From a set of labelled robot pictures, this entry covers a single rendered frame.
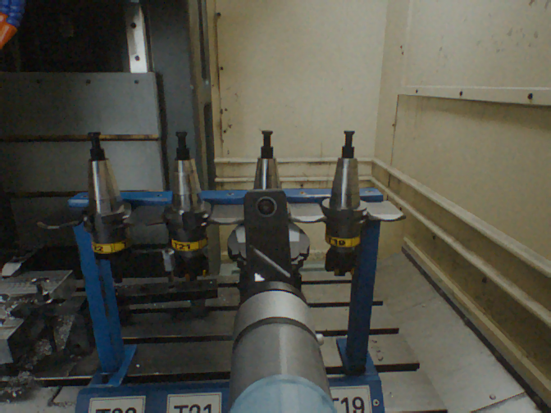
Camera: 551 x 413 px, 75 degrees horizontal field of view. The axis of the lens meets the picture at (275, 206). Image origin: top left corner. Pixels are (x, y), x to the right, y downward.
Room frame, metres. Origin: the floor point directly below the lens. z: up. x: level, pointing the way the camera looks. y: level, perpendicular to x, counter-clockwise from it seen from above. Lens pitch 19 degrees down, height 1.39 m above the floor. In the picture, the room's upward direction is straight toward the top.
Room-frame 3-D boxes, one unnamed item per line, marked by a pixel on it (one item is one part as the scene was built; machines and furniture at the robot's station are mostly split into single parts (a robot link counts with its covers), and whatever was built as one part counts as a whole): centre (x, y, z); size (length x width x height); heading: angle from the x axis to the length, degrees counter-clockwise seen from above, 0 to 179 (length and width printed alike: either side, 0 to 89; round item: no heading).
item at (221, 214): (0.47, 0.07, 1.21); 0.07 x 0.05 x 0.01; 3
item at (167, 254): (0.74, 0.25, 0.96); 0.03 x 0.03 x 0.13
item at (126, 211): (0.46, 0.23, 1.21); 0.06 x 0.06 x 0.03
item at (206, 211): (0.47, 0.12, 1.21); 0.06 x 0.06 x 0.03
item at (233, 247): (0.41, 0.04, 1.19); 0.09 x 0.05 x 0.02; 17
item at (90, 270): (0.52, 0.29, 1.05); 0.10 x 0.05 x 0.30; 3
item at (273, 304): (0.27, 0.00, 1.17); 0.08 x 0.05 x 0.08; 93
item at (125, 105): (1.04, 0.57, 1.16); 0.48 x 0.05 x 0.51; 93
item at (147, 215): (0.47, 0.18, 1.21); 0.07 x 0.05 x 0.01; 3
